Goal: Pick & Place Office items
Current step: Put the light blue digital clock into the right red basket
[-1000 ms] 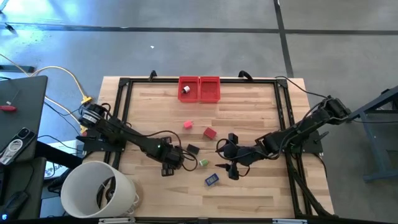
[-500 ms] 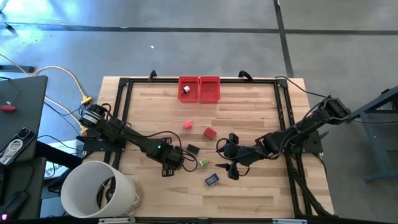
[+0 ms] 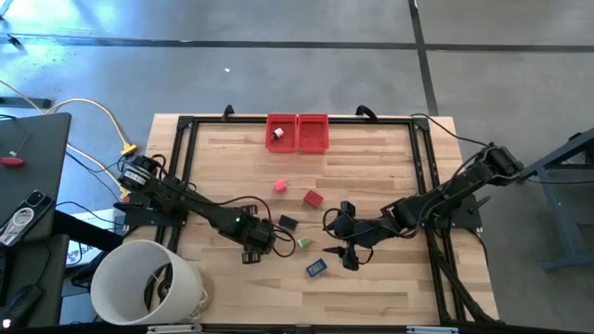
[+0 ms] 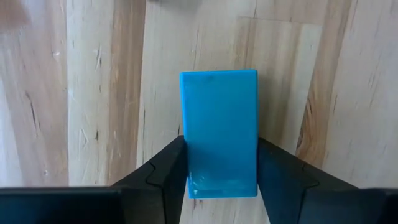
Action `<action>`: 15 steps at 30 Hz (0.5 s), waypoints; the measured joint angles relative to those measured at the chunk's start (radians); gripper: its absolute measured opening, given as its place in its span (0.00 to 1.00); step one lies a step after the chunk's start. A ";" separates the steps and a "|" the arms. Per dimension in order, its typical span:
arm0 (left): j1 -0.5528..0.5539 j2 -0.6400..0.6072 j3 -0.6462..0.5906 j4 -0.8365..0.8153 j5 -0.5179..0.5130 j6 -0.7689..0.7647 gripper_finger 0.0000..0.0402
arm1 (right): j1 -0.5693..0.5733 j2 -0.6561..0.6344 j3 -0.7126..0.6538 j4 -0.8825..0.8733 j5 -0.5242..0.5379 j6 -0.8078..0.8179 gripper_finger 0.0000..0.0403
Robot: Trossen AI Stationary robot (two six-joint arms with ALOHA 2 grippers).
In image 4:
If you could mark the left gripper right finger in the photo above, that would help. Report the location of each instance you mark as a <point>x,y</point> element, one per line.
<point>280,180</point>

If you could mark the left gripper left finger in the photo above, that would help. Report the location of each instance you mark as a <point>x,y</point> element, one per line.
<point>161,180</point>

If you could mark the turquoise rectangular box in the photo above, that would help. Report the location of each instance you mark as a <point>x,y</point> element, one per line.
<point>219,130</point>

